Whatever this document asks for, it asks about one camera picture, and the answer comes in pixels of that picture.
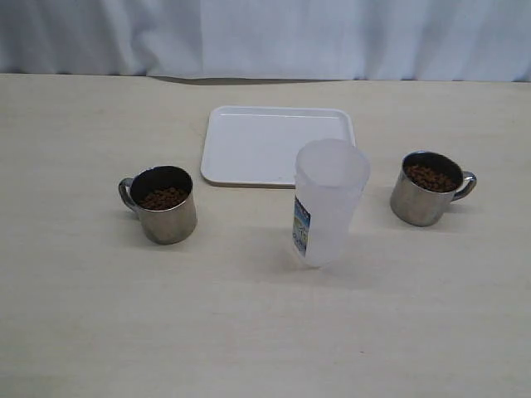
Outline translucent plastic container with label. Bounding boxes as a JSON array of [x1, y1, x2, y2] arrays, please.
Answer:
[[292, 138, 370, 268]]

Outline white plastic tray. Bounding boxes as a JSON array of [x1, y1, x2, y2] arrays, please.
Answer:
[[200, 105, 356, 189]]

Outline right steel mug with pellets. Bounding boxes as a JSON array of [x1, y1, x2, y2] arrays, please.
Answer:
[[390, 150, 477, 227]]

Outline white curtain backdrop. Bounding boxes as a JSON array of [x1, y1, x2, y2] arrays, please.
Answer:
[[1, 1, 530, 81]]

